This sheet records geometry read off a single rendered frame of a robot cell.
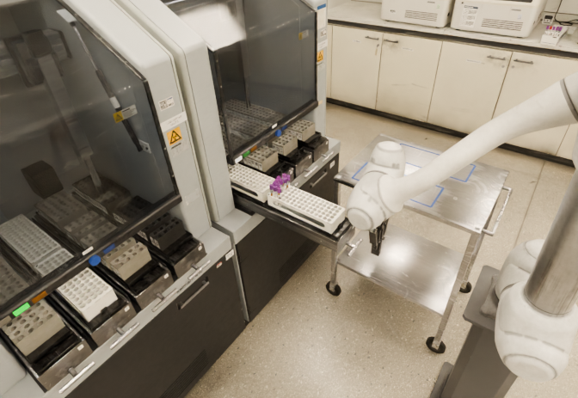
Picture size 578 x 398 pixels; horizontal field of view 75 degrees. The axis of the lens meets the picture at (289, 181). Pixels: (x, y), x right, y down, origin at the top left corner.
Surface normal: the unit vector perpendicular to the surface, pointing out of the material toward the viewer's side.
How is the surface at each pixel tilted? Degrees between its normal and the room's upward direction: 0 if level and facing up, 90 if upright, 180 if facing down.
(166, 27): 29
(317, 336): 0
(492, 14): 90
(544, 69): 90
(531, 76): 90
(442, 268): 0
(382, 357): 0
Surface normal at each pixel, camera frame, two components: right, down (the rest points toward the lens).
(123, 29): 0.36, -0.54
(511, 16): -0.59, 0.51
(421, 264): -0.04, -0.80
